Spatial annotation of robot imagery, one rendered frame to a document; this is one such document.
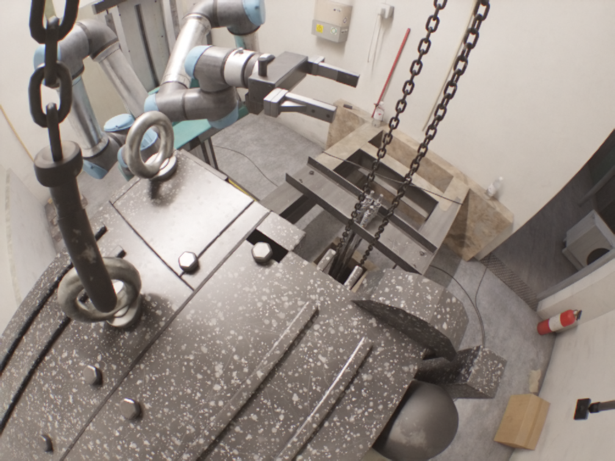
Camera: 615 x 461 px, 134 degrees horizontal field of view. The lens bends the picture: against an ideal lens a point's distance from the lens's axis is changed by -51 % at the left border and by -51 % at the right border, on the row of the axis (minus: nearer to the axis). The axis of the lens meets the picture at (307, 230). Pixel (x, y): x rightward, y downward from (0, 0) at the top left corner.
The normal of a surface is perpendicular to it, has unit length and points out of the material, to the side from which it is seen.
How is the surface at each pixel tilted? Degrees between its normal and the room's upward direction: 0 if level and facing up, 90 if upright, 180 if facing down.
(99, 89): 90
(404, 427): 21
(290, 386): 0
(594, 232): 90
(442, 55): 90
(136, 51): 90
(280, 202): 0
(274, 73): 3
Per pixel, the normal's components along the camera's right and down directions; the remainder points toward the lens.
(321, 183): 0.07, -0.51
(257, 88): -0.40, 0.79
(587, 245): -0.65, 0.62
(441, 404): 0.25, -0.74
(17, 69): 0.75, 0.59
